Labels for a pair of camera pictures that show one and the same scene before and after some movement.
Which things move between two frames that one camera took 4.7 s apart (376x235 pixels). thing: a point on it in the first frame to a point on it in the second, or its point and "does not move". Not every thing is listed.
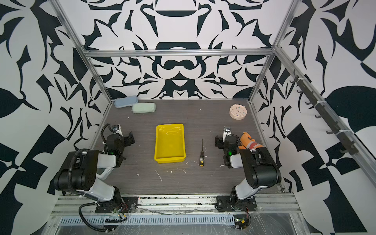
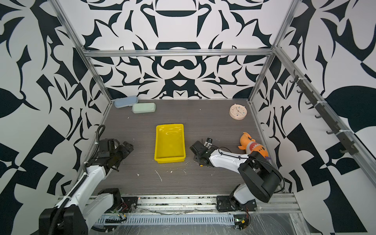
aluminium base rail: x=153 y=205 does not move
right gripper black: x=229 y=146 to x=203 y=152
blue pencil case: x=123 y=102 does not move
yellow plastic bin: x=169 y=146 does not move
